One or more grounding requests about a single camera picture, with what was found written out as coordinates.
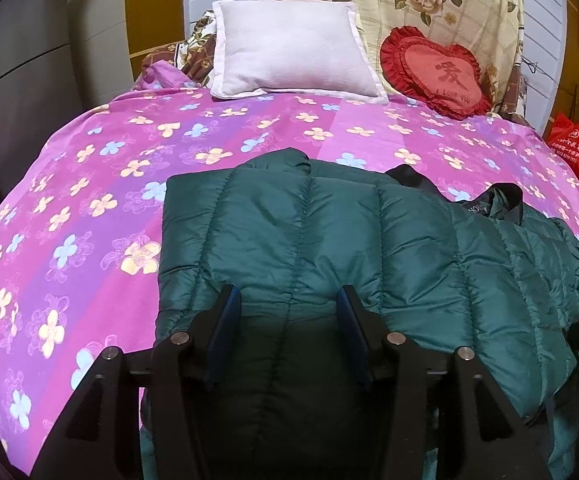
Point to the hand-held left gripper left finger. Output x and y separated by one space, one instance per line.
223 332

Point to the red heart-shaped cushion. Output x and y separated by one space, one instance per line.
439 72

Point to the dark green puffer jacket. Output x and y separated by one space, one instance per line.
294 230

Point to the brown patterned quilt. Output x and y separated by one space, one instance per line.
197 55

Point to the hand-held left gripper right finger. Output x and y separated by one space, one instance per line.
354 335

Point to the white square pillow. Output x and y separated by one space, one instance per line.
289 50

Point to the pink floral bed sheet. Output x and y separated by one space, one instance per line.
119 160

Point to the grey cabinet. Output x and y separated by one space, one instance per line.
19 60

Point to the white cabinet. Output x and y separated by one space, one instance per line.
99 25

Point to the red shopping bag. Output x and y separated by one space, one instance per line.
574 145

